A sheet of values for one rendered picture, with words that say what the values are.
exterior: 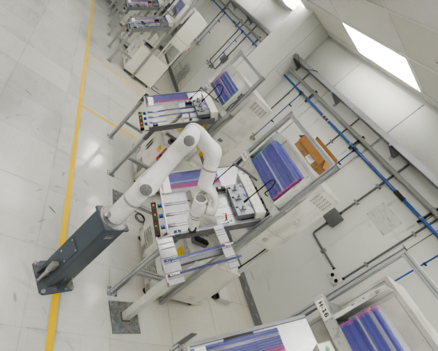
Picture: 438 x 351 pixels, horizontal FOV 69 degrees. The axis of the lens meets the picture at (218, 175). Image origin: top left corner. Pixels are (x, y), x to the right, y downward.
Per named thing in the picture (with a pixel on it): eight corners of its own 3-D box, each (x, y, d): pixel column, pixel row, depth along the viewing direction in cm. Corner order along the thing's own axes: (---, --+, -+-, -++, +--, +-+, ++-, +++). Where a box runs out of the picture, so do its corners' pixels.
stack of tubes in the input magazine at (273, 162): (272, 200, 238) (301, 177, 229) (250, 159, 275) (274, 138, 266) (281, 206, 246) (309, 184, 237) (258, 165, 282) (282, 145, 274)
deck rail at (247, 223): (168, 241, 233) (167, 236, 229) (168, 239, 234) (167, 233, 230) (260, 225, 248) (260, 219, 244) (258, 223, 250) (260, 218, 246)
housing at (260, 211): (253, 225, 249) (255, 212, 240) (235, 183, 285) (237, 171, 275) (263, 223, 251) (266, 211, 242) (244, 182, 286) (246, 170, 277)
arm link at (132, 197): (120, 198, 188) (146, 173, 180) (129, 184, 205) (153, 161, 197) (136, 211, 191) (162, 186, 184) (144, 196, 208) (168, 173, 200)
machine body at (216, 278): (140, 296, 271) (189, 255, 251) (135, 232, 321) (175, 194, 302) (194, 308, 311) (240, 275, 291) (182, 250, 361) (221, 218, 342)
